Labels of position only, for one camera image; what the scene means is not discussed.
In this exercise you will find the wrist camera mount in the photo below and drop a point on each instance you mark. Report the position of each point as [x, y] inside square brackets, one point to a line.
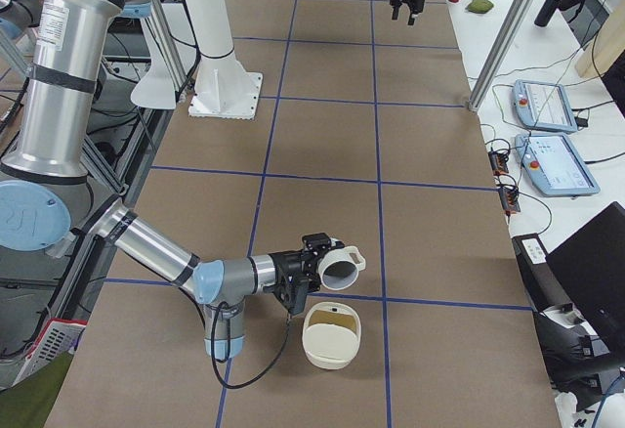
[292, 293]

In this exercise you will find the wooden board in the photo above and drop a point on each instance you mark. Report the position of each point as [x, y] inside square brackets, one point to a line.
[599, 54]

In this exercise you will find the black box with label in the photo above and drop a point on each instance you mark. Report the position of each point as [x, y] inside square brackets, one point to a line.
[543, 289]

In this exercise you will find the white pedestal column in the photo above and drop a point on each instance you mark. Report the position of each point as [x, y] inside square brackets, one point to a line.
[223, 88]

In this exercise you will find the teach pendant tablet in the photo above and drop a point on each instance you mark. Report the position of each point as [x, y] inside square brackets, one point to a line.
[543, 106]
[554, 166]

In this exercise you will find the white mug with handle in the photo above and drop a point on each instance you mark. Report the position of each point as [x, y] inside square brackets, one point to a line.
[340, 268]

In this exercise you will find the cream ribbed container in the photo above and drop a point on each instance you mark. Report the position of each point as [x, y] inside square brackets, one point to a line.
[331, 335]

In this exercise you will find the upper teach pendant tablet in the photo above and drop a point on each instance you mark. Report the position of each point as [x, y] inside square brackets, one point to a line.
[543, 106]

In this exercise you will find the lower teach pendant tablet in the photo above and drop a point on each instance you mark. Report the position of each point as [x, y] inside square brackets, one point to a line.
[554, 166]

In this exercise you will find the orange usb hub lower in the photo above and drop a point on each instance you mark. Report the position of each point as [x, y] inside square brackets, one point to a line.
[509, 198]

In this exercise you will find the aluminium frame post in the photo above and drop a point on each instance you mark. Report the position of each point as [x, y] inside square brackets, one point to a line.
[498, 52]

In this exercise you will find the black laptop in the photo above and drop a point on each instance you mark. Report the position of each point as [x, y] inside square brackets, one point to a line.
[589, 266]

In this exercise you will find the green bean bag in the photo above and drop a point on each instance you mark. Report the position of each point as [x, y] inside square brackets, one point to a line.
[479, 7]

